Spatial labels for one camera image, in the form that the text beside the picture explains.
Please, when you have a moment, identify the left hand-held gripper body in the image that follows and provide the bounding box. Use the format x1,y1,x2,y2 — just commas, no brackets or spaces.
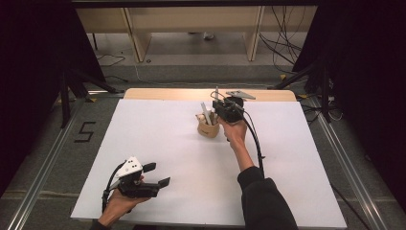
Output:
114,156,161,199

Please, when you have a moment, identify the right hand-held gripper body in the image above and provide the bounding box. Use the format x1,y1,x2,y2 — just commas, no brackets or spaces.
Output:
220,90,257,125

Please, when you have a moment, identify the white pen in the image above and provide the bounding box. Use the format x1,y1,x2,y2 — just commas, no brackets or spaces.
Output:
200,101,214,127

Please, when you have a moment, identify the wooden pen holder cup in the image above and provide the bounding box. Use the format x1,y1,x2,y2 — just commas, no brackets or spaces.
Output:
194,111,221,139

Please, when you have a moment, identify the person's right hand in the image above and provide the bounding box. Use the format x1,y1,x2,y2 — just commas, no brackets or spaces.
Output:
219,119,249,150

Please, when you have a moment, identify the person's left hand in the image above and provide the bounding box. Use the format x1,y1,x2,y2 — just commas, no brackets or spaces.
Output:
99,191,151,228

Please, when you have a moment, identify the white board mat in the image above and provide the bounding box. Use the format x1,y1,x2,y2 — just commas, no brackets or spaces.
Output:
70,98,348,229

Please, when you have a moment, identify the wooden table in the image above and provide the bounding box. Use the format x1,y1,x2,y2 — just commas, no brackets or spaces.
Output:
124,88,297,103

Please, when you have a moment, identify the black tape floor mark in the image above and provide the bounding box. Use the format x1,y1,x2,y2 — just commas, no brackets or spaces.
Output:
74,121,97,144

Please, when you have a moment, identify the light wooden desk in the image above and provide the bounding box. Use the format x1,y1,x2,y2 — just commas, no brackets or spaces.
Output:
76,6,319,63

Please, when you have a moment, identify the black tripod stand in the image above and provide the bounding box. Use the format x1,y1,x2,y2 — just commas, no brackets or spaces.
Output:
267,61,333,124
58,68,119,128

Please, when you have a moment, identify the black curtain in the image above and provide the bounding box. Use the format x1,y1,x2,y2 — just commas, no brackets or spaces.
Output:
0,0,106,196
291,0,406,212

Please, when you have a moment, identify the left hand-held gripper cable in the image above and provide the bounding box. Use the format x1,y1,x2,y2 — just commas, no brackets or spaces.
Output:
101,161,127,214

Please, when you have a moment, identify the hand-held gripper cable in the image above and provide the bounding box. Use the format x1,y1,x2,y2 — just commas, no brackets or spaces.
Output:
210,90,266,178
101,161,127,214

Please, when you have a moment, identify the right hand-held gripper cable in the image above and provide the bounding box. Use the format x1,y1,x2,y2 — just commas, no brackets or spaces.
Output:
210,90,266,178

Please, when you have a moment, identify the bundle of black cables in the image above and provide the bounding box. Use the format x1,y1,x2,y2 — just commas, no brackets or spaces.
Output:
259,5,307,75

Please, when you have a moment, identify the aluminium floor rail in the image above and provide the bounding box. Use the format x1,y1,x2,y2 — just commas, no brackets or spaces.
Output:
6,90,125,230
307,95,389,230

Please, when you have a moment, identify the black floor cable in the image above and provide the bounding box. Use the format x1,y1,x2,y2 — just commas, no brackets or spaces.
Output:
96,53,126,67

